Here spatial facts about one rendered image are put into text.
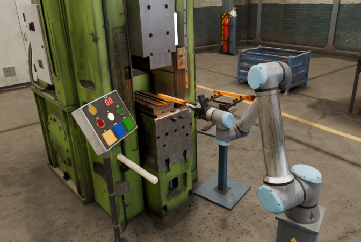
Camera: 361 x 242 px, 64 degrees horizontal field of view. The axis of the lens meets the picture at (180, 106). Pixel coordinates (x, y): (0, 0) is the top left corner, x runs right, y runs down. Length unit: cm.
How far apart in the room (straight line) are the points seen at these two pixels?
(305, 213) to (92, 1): 172
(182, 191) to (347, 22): 783
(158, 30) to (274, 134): 108
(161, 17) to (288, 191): 135
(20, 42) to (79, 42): 488
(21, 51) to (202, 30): 562
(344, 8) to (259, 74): 829
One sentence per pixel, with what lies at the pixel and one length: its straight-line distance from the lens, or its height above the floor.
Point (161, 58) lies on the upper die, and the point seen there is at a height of 133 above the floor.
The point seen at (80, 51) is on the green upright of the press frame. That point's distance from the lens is 233.
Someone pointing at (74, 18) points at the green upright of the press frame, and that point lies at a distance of 231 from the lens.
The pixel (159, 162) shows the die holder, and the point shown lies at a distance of 226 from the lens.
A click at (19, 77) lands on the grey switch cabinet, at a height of 25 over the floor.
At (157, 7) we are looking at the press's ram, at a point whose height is 168.
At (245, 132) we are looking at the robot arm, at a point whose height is 92.
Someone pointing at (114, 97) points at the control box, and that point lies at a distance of 184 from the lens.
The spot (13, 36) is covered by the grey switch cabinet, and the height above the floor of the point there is 112.
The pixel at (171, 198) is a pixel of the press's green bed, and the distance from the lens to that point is 255.
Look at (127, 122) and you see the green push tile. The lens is 182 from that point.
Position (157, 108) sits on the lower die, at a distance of 216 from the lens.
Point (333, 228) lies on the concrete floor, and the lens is 274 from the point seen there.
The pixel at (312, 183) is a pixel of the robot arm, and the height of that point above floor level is 84.
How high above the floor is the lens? 173
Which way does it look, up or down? 20 degrees down
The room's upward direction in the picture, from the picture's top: 2 degrees counter-clockwise
